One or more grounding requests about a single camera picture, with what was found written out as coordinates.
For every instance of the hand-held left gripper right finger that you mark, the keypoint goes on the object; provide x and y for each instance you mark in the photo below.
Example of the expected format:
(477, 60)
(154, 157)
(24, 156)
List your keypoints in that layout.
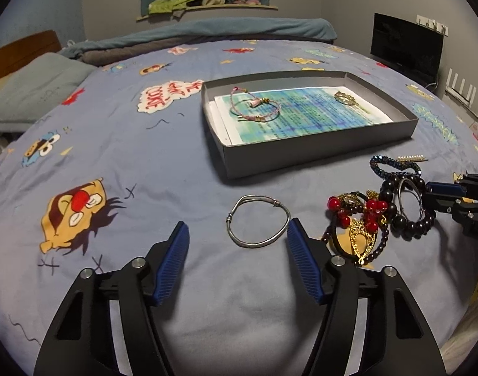
(301, 258)

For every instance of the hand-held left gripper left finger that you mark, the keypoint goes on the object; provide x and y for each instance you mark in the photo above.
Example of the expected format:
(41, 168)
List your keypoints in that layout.
(172, 258)

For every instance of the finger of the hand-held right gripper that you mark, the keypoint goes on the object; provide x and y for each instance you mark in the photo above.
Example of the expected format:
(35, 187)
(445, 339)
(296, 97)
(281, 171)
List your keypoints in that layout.
(442, 188)
(438, 203)

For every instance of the thin silver hoop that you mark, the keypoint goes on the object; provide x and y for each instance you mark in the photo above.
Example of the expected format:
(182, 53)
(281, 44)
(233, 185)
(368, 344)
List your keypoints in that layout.
(409, 179)

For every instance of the silver bangle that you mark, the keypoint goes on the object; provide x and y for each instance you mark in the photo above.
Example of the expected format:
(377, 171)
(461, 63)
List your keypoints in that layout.
(276, 203)

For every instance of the grey cardboard box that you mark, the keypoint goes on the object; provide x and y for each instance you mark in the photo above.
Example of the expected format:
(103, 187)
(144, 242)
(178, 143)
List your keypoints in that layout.
(301, 152)

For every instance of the pearl hair clip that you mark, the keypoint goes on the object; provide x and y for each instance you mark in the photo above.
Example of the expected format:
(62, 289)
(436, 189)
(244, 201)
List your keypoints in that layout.
(413, 158)

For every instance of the white router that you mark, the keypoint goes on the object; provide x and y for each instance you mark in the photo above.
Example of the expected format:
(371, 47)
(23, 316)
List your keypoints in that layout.
(462, 98)

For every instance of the blue cartoon printed bed sheet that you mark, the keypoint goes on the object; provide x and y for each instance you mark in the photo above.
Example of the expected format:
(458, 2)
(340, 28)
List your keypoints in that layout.
(145, 164)

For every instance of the blue green printed paper sheet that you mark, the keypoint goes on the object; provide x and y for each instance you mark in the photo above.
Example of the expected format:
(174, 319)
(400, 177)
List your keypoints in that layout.
(301, 117)

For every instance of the black monitor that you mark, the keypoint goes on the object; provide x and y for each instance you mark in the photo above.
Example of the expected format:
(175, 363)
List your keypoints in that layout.
(407, 47)

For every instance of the grey blanket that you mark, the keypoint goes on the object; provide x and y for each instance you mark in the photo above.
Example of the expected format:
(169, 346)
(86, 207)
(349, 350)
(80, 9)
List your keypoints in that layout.
(117, 53)

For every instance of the grey pillow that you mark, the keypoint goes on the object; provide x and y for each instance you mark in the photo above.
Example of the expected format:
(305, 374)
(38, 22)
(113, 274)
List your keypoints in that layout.
(35, 90)

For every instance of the teal blanket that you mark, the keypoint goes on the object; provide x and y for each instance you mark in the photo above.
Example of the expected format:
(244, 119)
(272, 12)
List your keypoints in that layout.
(223, 29)

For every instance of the green cloth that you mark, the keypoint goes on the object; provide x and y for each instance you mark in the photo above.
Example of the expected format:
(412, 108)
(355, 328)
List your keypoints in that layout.
(164, 4)

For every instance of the wooden headboard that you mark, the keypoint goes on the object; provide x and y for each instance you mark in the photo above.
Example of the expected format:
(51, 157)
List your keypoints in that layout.
(19, 55)

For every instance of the wooden window shelf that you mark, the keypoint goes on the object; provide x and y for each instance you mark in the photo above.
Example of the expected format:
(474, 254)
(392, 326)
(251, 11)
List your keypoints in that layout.
(231, 8)

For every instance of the pink cloth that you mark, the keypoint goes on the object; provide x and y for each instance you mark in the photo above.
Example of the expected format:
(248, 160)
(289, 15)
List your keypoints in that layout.
(246, 1)

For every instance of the white wall hook rack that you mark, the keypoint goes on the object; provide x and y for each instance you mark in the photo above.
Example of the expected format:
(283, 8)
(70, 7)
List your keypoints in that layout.
(432, 23)

